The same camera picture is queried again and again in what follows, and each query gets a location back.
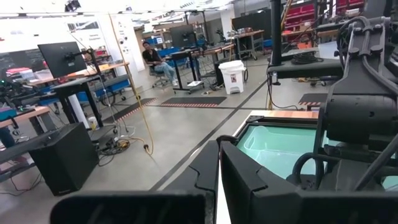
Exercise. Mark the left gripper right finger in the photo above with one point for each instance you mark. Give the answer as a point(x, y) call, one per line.
point(264, 202)

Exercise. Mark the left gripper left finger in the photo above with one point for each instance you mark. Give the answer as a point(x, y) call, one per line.
point(140, 208)

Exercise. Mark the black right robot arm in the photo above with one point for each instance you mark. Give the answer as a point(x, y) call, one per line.
point(360, 118)

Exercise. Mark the black monitor on arm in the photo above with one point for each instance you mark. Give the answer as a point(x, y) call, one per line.
point(62, 59)

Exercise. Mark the black background robot arm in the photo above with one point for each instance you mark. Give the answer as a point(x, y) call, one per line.
point(12, 90)

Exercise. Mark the clear plastic bin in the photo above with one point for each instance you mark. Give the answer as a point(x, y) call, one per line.
point(273, 149)

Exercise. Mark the black striped floor mat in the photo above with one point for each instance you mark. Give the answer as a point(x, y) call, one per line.
point(192, 101)
point(132, 107)
point(312, 99)

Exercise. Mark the black floor box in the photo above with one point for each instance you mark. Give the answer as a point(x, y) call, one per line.
point(65, 158)

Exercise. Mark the small white bucket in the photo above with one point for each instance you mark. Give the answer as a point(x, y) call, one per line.
point(92, 123)

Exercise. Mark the gray equipment cart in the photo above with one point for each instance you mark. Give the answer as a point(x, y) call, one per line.
point(304, 68)

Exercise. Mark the white trash bin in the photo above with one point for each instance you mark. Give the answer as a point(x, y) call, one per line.
point(232, 76)

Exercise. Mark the office chair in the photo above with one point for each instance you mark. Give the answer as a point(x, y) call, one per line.
point(157, 77)

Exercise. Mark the wooden top standing desk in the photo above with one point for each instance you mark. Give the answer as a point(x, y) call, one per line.
point(102, 67)

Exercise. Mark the person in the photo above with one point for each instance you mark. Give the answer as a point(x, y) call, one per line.
point(155, 62)

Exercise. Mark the wooden top work desk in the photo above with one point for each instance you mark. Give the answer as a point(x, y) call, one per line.
point(21, 113)

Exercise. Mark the white column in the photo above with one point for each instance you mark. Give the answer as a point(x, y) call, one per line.
point(127, 53)

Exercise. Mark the black pole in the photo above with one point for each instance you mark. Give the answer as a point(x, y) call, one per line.
point(275, 31)

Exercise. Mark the red storage bin rack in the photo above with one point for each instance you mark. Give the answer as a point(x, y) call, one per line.
point(298, 14)

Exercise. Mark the black desk monitor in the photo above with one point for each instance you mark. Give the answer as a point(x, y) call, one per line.
point(183, 35)

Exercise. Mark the black panel board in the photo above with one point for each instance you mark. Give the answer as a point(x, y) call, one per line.
point(252, 21)

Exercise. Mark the black frame work desk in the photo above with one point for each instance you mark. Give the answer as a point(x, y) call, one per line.
point(214, 51)
point(248, 34)

